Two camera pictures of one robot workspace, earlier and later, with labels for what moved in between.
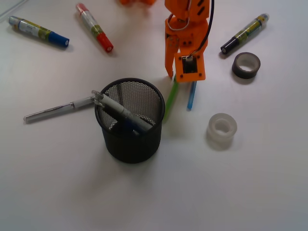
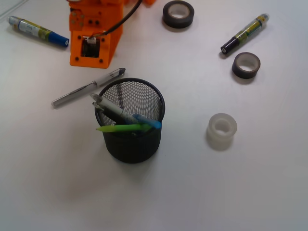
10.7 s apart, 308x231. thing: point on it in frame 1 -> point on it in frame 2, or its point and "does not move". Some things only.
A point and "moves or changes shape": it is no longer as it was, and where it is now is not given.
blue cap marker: (38, 31) does not move
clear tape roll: (222, 128) does not move
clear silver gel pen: (77, 104) -> (88, 87)
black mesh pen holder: (131, 120) does not move
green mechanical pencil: (171, 99) -> (124, 127)
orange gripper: (188, 20) -> (88, 19)
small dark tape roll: (245, 65) does not move
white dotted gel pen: (108, 102) moves or changes shape
